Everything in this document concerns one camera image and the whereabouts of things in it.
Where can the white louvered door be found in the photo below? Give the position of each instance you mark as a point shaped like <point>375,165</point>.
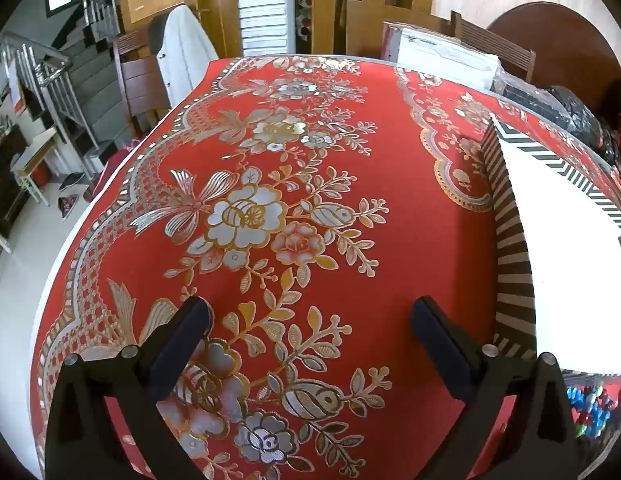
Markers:
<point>265,7</point>

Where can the light wooden board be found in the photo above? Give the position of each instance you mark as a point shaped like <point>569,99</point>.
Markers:
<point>365,27</point>

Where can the dark shoe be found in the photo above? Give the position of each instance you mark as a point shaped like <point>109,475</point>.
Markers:
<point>68,206</point>

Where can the red floral tablecloth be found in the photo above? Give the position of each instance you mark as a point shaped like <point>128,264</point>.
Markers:
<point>300,270</point>

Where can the round dark wooden tabletop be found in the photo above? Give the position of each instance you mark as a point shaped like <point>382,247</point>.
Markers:
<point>565,45</point>

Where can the staircase with metal railing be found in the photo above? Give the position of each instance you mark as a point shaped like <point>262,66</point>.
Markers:
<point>90,75</point>

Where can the pile of colourful beads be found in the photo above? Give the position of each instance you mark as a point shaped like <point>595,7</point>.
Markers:
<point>590,410</point>

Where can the striped cardboard box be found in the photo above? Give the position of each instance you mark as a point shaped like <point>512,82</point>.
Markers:
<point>565,260</point>

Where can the black plastic bag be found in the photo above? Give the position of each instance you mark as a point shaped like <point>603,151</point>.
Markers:
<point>570,110</point>

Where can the small white table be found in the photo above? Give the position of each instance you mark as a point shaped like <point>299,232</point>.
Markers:
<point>35,152</point>

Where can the slatted wooden chair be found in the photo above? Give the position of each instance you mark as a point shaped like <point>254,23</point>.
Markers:
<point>495,45</point>

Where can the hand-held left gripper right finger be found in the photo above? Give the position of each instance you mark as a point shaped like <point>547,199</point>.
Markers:
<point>441,346</point>

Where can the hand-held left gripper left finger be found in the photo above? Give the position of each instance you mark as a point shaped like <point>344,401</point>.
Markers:
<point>183,341</point>

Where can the white flat package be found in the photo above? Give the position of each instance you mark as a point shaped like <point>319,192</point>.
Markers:
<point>440,55</point>

